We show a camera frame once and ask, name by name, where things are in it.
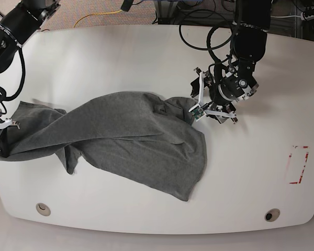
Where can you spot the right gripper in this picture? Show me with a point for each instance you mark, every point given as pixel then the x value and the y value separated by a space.
pixel 4 125

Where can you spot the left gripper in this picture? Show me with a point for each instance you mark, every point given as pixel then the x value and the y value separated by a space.
pixel 217 97

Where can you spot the grey T-shirt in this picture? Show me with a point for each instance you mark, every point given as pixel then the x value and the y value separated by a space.
pixel 135 135

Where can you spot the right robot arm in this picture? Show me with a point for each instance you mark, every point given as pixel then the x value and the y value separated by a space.
pixel 16 28

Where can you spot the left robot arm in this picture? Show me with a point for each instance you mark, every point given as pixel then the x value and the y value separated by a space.
pixel 235 47

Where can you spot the left table grommet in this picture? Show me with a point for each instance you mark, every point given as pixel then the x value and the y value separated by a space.
pixel 43 209

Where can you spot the table grommet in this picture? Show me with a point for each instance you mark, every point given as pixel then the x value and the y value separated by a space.
pixel 272 215
pixel 43 209

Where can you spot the red tape rectangle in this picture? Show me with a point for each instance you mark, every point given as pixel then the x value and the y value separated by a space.
pixel 296 165

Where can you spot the white power strip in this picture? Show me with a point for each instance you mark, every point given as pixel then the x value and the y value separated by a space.
pixel 308 14

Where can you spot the right table grommet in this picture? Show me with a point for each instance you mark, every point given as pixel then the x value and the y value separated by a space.
pixel 272 215

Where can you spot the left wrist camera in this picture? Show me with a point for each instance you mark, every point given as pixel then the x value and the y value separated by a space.
pixel 197 112

